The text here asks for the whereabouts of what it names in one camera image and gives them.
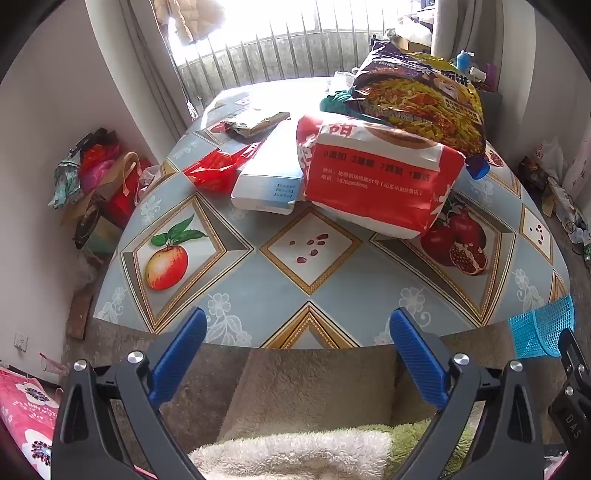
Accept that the teal plastic bag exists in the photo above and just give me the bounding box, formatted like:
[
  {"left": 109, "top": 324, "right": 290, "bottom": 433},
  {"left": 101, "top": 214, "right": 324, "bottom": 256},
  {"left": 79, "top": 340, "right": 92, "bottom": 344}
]
[{"left": 320, "top": 88, "right": 358, "bottom": 114}]

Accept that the clear bottle blue label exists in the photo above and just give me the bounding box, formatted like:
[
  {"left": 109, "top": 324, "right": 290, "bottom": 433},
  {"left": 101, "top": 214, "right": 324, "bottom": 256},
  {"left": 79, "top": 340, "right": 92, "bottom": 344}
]
[{"left": 466, "top": 154, "right": 490, "bottom": 180}]

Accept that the blue mesh plastic basket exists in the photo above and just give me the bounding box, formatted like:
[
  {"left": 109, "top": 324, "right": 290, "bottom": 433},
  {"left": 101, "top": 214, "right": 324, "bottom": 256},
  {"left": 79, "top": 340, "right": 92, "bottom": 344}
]
[{"left": 508, "top": 294, "right": 576, "bottom": 359}]

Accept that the beige curtain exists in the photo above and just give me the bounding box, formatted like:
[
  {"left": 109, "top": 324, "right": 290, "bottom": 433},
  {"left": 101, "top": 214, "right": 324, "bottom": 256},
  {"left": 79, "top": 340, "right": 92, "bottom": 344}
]
[{"left": 431, "top": 0, "right": 468, "bottom": 61}]

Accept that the patterned green cloth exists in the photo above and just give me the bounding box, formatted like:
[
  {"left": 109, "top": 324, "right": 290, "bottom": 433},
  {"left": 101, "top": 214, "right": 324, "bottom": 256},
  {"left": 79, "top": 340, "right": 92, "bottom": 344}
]
[{"left": 49, "top": 157, "right": 84, "bottom": 210}]

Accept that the pink floral cloth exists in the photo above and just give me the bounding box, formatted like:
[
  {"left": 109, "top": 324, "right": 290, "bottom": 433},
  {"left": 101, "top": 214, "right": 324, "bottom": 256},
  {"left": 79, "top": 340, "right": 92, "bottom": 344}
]
[{"left": 0, "top": 367, "right": 63, "bottom": 480}]

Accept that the green fleece blanket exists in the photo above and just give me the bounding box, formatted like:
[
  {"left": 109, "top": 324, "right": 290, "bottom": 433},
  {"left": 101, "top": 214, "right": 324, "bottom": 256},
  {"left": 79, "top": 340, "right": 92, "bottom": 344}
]
[{"left": 390, "top": 406, "right": 477, "bottom": 480}]

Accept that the grey curtain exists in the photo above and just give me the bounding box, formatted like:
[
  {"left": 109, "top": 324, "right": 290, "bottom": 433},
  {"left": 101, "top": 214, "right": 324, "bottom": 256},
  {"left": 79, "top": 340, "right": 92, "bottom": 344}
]
[{"left": 88, "top": 0, "right": 188, "bottom": 134}]

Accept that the metal window railing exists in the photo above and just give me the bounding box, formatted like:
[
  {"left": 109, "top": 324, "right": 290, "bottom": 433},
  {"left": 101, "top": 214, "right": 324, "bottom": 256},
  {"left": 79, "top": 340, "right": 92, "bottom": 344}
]
[{"left": 173, "top": 23, "right": 384, "bottom": 107}]

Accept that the white blue medicine box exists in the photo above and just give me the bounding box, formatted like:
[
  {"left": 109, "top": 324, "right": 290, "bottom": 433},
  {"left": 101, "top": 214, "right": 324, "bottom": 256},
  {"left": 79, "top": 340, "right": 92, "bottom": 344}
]
[{"left": 231, "top": 117, "right": 308, "bottom": 215}]

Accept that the white fleece blanket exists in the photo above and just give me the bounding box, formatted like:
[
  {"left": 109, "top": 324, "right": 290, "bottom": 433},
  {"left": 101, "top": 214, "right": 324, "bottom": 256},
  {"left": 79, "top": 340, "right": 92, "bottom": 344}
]
[{"left": 188, "top": 428, "right": 394, "bottom": 480}]

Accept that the pink floral paper roll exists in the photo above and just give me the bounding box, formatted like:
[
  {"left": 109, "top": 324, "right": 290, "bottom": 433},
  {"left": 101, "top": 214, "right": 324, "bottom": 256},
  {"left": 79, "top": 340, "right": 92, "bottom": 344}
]
[{"left": 563, "top": 131, "right": 591, "bottom": 200}]

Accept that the purple instant noodle bag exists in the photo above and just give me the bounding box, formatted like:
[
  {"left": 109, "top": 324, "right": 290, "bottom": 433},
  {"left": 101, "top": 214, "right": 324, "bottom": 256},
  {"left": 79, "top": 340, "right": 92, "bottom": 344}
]
[{"left": 346, "top": 39, "right": 488, "bottom": 167}]

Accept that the red pink bag bundle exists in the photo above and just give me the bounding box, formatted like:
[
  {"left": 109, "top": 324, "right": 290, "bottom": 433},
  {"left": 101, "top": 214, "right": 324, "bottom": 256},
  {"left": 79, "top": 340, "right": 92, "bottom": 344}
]
[{"left": 78, "top": 141, "right": 123, "bottom": 185}]

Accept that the grey cabinet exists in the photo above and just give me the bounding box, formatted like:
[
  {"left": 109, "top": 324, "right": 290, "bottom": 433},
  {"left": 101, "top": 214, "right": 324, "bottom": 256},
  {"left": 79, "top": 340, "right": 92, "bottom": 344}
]
[{"left": 478, "top": 88, "right": 505, "bottom": 139}]

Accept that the beige hanging jacket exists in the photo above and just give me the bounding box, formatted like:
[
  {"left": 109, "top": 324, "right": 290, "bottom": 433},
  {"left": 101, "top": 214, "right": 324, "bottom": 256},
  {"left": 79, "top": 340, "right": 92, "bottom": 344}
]
[{"left": 152, "top": 0, "right": 227, "bottom": 44}]

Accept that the red white bread bag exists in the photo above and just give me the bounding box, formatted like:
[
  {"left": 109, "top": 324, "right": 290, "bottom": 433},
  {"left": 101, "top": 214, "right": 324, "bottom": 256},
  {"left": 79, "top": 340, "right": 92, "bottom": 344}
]
[{"left": 295, "top": 113, "right": 467, "bottom": 239}]

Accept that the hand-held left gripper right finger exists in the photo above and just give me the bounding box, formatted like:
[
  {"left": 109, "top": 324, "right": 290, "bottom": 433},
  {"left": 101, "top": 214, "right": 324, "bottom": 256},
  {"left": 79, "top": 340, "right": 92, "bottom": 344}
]
[{"left": 389, "top": 307, "right": 548, "bottom": 480}]

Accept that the red plastic bag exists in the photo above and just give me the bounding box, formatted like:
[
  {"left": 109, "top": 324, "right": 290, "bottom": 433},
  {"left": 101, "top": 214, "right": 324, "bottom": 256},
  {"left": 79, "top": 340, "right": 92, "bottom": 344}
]
[{"left": 182, "top": 141, "right": 264, "bottom": 192}]

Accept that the brown snack wrapper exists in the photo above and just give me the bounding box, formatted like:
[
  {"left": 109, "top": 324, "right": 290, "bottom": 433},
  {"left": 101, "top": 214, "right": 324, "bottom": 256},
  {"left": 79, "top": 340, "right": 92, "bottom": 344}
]
[{"left": 225, "top": 111, "right": 291, "bottom": 139}]

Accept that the kraft paper bag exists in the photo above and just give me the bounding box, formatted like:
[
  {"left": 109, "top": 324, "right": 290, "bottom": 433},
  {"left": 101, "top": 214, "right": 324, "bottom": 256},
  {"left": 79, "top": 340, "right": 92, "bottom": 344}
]
[{"left": 60, "top": 152, "right": 141, "bottom": 227}]

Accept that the red gift bag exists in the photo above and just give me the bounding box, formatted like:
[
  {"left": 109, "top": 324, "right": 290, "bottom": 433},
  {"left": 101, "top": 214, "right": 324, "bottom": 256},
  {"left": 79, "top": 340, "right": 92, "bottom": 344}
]
[{"left": 106, "top": 157, "right": 158, "bottom": 229}]

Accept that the white plastic bag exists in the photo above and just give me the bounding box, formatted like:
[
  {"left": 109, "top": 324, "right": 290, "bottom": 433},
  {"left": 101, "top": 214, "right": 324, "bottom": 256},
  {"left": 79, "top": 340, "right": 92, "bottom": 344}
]
[{"left": 537, "top": 137, "right": 565, "bottom": 182}]

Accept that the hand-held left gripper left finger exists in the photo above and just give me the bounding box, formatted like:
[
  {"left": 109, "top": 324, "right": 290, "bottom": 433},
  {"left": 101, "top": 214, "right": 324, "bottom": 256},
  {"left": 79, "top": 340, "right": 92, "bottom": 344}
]
[{"left": 50, "top": 307, "right": 208, "bottom": 480}]

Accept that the brown wooden board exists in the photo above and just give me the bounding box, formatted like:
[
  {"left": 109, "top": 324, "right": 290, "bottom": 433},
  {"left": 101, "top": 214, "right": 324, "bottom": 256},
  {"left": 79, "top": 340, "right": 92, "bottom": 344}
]
[{"left": 67, "top": 293, "right": 94, "bottom": 340}]

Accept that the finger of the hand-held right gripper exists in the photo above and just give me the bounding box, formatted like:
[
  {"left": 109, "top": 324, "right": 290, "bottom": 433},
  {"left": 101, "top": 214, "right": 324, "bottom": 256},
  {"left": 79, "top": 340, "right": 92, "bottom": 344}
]
[{"left": 558, "top": 329, "right": 591, "bottom": 398}]

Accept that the beige fleece blanket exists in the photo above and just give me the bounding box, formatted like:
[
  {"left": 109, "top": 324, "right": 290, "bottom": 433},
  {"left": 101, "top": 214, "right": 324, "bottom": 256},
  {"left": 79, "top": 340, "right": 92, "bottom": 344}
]
[{"left": 217, "top": 350, "right": 403, "bottom": 441}]

